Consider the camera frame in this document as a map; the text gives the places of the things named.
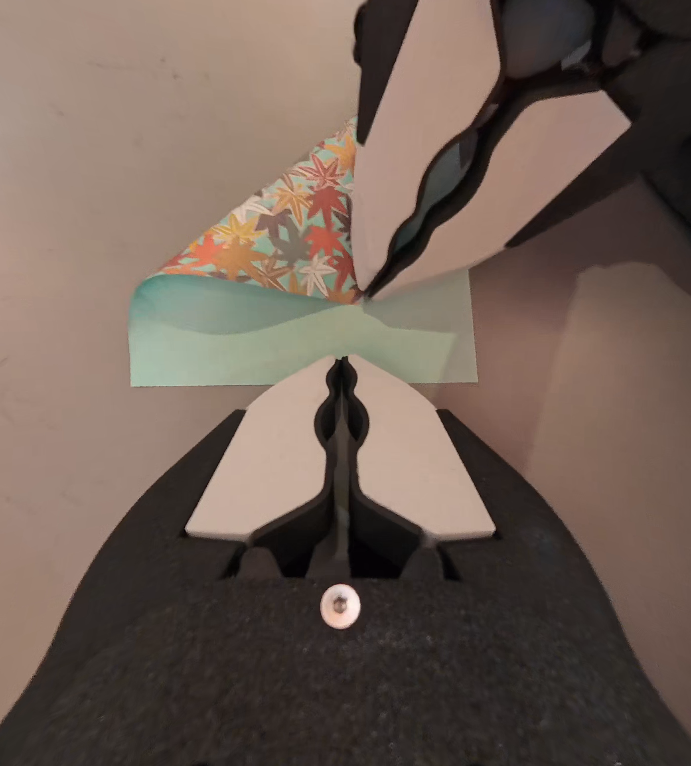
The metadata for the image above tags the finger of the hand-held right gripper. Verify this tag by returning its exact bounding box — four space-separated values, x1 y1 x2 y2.
350 0 508 296
368 89 632 299

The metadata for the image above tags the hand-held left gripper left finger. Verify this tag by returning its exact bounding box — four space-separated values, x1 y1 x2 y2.
184 356 346 579

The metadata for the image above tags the leaf-patterned teal origami paper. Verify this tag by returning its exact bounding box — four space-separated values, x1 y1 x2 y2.
130 116 479 389

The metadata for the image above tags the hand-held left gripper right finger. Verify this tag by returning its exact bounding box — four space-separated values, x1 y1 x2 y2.
343 355 497 579

